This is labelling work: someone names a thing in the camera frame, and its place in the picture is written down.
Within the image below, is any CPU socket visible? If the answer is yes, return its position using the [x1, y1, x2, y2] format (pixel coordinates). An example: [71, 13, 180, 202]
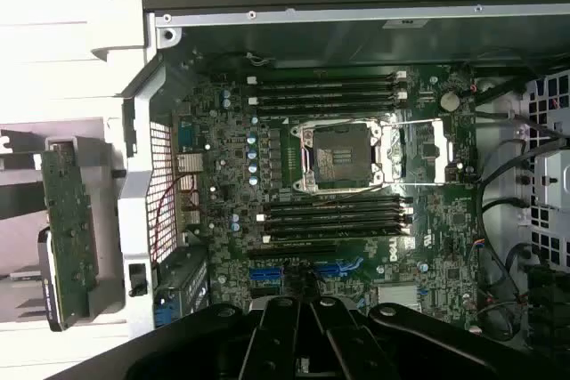
[289, 120, 385, 190]

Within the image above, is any silver chipset heatsink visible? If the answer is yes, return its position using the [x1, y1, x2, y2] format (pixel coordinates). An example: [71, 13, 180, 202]
[376, 284, 423, 311]

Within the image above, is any blue expansion slot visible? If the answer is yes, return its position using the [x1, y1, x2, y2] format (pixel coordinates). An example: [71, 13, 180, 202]
[248, 263, 354, 286]

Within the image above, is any green motherboard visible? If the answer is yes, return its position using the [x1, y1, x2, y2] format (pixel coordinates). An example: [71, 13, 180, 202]
[171, 63, 482, 326]

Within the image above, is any open black PC case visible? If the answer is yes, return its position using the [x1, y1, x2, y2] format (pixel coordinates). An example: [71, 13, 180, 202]
[91, 0, 570, 357]

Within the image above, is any metal socket cover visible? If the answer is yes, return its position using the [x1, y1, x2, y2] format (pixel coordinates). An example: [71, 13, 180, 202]
[381, 117, 456, 186]

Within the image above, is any black RAM slot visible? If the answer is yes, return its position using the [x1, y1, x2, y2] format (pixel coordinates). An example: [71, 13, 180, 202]
[256, 82, 409, 93]
[256, 206, 413, 220]
[265, 217, 413, 230]
[247, 70, 409, 85]
[256, 103, 409, 117]
[247, 91, 409, 105]
[262, 228, 411, 242]
[262, 195, 413, 209]

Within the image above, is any round coin battery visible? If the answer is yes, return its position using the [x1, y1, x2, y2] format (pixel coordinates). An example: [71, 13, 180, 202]
[439, 90, 460, 113]

